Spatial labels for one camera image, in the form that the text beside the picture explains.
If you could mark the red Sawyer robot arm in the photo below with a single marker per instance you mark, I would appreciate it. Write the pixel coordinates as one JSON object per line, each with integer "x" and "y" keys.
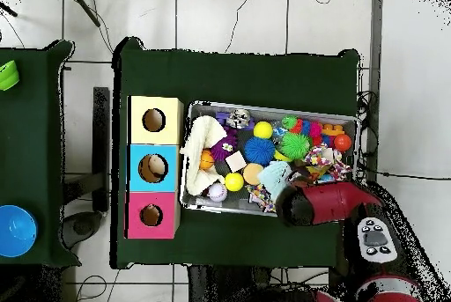
{"x": 334, "y": 200}

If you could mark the rainbow spiky caterpillar toy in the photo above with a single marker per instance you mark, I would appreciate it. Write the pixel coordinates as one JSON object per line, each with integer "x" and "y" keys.
{"x": 306, "y": 127}

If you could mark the green covered side table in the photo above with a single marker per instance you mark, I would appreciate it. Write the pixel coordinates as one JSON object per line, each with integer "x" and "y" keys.
{"x": 31, "y": 133}

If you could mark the orange round sponge disc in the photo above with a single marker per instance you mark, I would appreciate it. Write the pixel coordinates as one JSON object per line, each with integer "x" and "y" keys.
{"x": 253, "y": 174}

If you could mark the clear mesh bin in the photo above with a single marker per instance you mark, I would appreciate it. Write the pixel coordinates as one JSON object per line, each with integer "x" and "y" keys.
{"x": 211, "y": 207}

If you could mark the light blue knit cloth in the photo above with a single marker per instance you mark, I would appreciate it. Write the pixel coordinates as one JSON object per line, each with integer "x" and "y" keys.
{"x": 275, "y": 178}

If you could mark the yellow ball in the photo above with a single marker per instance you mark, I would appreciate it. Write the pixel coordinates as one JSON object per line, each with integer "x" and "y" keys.
{"x": 234, "y": 182}
{"x": 263, "y": 129}

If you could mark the orange toy basketball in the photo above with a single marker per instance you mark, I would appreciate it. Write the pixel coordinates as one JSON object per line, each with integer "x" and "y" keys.
{"x": 207, "y": 159}

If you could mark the blue bowl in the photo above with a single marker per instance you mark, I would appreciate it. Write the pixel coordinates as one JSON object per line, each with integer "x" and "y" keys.
{"x": 17, "y": 231}

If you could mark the white printed ball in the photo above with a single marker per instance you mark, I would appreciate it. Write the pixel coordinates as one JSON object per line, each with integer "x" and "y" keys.
{"x": 217, "y": 192}

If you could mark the grey round base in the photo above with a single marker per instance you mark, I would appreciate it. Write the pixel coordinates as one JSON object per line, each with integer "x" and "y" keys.
{"x": 81, "y": 226}

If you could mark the plain green spiky ball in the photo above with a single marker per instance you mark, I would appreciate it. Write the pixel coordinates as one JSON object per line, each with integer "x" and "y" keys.
{"x": 295, "y": 146}

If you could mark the dark green table cloth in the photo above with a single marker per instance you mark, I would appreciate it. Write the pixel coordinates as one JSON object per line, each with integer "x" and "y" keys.
{"x": 239, "y": 76}

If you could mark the blue spiky eyed toy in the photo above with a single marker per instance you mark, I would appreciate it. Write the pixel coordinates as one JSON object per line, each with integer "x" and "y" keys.
{"x": 259, "y": 150}

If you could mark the black tripod leg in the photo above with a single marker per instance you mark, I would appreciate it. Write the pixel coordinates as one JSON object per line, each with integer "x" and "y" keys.
{"x": 8, "y": 9}
{"x": 84, "y": 7}

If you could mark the wooden box with three holes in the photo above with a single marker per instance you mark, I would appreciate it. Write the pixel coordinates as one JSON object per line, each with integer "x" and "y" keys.
{"x": 139, "y": 133}

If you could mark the cream knit cloth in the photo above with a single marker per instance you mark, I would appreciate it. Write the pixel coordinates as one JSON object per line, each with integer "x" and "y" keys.
{"x": 204, "y": 133}

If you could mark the purple spiky eyed toy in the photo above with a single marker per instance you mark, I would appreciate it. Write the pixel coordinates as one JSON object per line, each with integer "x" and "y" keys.
{"x": 222, "y": 148}

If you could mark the green cup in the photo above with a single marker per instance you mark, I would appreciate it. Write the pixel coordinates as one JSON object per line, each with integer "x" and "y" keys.
{"x": 7, "y": 76}

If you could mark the wooden cube block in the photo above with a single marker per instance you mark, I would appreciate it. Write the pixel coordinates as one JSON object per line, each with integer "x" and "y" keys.
{"x": 236, "y": 162}

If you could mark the black upright panel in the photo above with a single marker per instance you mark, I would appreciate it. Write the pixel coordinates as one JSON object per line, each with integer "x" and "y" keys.
{"x": 101, "y": 140}

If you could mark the red orange ball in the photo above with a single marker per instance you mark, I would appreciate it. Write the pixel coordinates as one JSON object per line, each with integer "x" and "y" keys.
{"x": 343, "y": 142}

